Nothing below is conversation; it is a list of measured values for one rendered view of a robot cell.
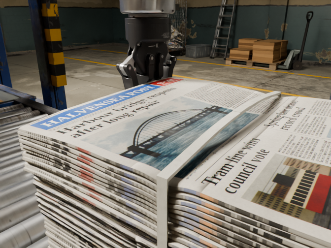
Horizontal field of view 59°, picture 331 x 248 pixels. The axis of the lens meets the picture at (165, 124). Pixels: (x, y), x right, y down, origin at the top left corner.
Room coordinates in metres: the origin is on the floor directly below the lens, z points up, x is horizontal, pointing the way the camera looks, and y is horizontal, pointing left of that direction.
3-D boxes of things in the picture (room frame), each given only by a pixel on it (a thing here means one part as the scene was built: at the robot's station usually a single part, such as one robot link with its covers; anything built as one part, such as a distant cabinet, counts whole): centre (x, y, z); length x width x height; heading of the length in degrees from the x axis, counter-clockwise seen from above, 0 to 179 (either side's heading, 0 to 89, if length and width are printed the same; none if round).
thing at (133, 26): (0.51, 0.03, 1.09); 0.08 x 0.07 x 0.09; 140
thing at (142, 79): (0.50, 0.04, 1.02); 0.04 x 0.01 x 0.11; 50
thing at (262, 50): (6.89, -2.14, 0.28); 1.20 x 0.83 x 0.57; 50
